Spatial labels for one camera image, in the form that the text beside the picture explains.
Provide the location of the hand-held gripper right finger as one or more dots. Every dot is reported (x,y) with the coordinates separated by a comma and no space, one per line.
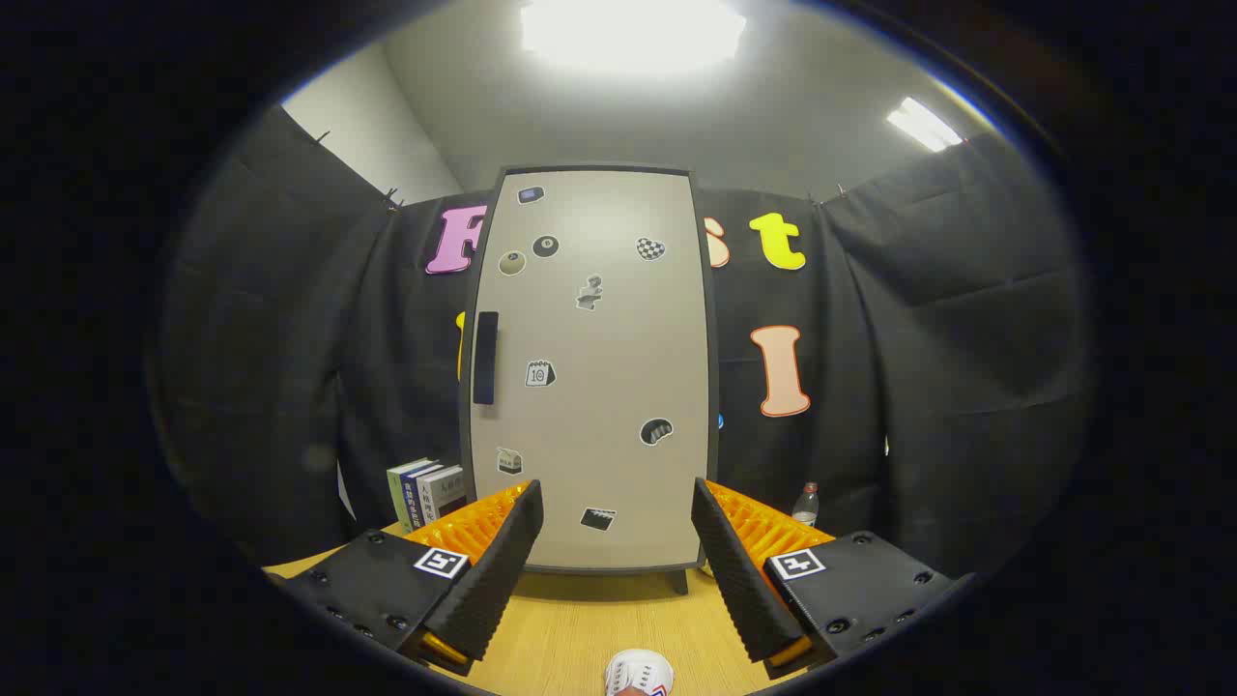
(734,570)

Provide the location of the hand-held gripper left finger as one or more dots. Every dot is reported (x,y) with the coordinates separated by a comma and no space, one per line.
(503,565)

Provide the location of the grey shoe cabinet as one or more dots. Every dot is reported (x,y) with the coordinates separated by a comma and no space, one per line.
(679,581)

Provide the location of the white shoe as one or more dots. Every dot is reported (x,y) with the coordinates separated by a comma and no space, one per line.
(638,672)

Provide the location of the beige shoe cabinet door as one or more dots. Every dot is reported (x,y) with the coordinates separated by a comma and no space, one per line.
(599,406)

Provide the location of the clear plastic water bottle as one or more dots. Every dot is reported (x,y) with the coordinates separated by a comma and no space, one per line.
(805,506)

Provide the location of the blue spine book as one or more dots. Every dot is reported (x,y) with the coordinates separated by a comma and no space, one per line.
(417,495)

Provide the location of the green spine book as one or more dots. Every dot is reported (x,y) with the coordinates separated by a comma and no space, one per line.
(398,493)

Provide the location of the black backdrop cloth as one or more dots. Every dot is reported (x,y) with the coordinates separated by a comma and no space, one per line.
(918,338)

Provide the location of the small ceiling light panel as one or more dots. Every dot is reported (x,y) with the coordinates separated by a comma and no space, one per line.
(923,124)

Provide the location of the large ceiling light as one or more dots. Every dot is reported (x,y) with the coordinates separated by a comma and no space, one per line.
(633,31)

